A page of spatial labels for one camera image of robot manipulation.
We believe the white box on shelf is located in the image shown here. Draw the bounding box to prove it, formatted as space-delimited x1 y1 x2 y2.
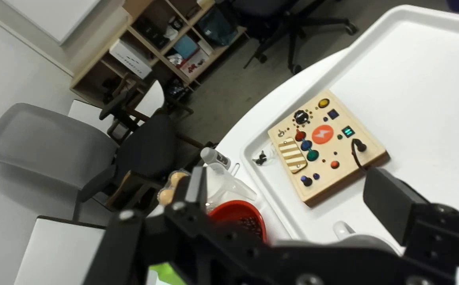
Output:
107 38 153 81

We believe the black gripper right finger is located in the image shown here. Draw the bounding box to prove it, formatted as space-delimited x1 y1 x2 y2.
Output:
313 166 459 285

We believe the teal box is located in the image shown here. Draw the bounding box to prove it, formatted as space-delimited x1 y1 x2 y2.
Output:
170 33 200 60

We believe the clear plastic measuring cup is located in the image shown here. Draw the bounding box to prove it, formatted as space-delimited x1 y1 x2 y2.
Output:
200 160 259 211

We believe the wooden busy board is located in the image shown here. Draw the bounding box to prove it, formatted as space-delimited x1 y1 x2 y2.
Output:
265 89 389 209

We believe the red and white box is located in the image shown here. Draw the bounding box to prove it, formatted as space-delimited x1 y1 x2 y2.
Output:
178 52 207 76

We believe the grey mesh office chair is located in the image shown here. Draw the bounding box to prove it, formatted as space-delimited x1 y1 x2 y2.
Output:
0 101 180 223
227 0 360 76

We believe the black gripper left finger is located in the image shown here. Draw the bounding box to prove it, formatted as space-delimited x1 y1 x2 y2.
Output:
83 166 314 285

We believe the red bowl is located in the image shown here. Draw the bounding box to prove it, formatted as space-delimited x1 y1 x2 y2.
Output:
205 198 268 247

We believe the wooden shelf unit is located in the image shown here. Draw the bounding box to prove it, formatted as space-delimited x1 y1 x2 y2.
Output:
69 0 251 105

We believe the white tray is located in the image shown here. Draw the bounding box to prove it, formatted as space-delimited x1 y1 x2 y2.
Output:
242 3 459 285

